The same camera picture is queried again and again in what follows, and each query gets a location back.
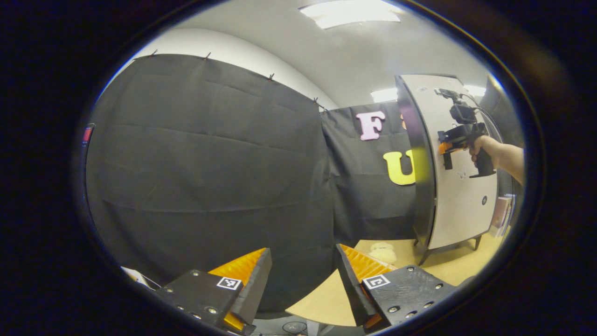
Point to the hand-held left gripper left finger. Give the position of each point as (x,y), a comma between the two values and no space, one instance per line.
(254,291)

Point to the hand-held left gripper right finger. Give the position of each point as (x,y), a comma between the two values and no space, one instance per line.
(350,289)

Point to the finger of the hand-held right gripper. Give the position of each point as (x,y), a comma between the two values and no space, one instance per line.
(445,147)

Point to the dark grey cabinet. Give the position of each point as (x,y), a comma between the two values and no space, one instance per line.
(422,186)

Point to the light grey cabinet door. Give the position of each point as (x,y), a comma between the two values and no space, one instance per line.
(461,210)

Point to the yellow plush toy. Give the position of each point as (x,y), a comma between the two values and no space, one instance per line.
(383,253)

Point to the purple and white book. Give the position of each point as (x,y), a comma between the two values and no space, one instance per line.
(500,214)

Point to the black backdrop cloth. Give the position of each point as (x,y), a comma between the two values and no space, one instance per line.
(210,186)

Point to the white flat object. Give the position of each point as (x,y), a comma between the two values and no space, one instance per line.
(140,277)

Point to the large ceiling light panel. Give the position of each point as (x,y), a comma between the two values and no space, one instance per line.
(350,13)

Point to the small red object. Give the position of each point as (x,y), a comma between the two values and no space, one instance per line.
(87,134)

